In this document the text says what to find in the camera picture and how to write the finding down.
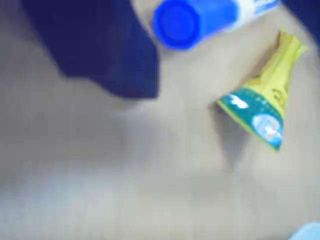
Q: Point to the yellow stick sachet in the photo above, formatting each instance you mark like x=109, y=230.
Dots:
x=272, y=82

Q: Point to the light green round bowl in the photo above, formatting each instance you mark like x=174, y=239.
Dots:
x=310, y=233

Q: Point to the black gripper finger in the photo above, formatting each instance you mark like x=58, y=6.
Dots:
x=100, y=45
x=310, y=12

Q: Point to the white bottle with blue cap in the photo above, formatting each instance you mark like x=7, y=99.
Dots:
x=175, y=22

